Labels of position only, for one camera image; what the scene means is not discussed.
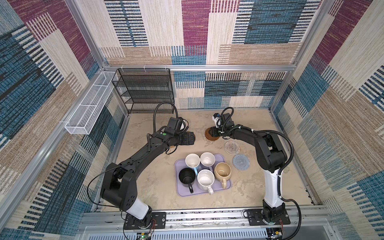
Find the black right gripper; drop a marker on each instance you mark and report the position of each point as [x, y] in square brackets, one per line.
[213, 132]

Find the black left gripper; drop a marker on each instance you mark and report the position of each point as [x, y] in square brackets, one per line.
[186, 141]

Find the large brown wooden coaster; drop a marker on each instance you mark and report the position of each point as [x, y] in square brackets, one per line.
[209, 137]

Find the light blue mug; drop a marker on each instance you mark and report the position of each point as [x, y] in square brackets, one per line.
[193, 162]

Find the white multicolour woven coaster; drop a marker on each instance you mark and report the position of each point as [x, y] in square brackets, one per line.
[232, 148]

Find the lavender mug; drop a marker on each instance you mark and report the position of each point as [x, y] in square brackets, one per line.
[207, 159]

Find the blue grey woven coaster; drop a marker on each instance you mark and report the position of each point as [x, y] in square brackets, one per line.
[241, 162]

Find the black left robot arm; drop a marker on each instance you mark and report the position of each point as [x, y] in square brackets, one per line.
[119, 186]

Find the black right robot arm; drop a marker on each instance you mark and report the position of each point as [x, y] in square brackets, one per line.
[271, 157]

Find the black mug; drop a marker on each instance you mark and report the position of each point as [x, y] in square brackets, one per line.
[187, 177]

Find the beige mug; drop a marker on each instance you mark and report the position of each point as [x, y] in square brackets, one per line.
[223, 173]

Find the white mug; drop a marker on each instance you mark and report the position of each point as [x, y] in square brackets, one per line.
[206, 180]

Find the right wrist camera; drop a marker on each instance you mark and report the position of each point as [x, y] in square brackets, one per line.
[218, 119]

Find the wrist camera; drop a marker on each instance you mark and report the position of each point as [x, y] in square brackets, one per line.
[218, 119]
[175, 125]

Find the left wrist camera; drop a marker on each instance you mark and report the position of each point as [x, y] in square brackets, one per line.
[175, 125]

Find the black wire mesh shelf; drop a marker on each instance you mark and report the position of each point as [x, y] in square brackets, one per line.
[142, 90]

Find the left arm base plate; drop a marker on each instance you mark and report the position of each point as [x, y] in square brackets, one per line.
[155, 220]

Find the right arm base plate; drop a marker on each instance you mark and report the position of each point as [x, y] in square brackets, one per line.
[266, 216]

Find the white wire mesh basket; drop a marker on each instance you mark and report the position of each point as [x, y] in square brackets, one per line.
[88, 111]

